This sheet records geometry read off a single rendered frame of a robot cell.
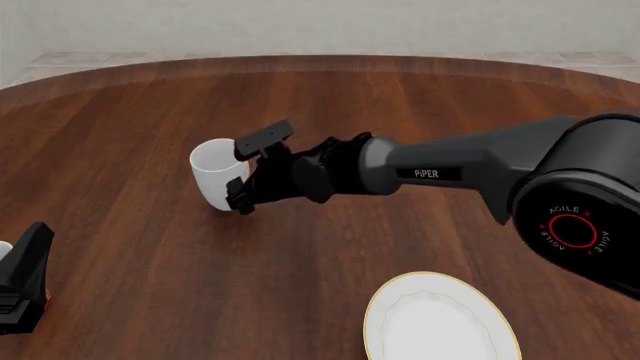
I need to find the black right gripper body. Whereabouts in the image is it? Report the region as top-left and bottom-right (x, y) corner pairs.
(248, 148), (297, 207)

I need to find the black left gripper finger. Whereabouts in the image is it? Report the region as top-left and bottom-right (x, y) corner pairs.
(0, 221), (56, 294)

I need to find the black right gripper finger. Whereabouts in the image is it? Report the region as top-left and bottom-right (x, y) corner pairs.
(224, 177), (257, 216)

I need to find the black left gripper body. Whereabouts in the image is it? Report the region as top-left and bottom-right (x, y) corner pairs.
(0, 285), (50, 336)

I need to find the white mug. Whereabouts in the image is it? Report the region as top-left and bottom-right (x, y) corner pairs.
(188, 137), (251, 213)

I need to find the white plate with gold rim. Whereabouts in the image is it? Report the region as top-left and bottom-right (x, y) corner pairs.
(362, 270), (523, 360)

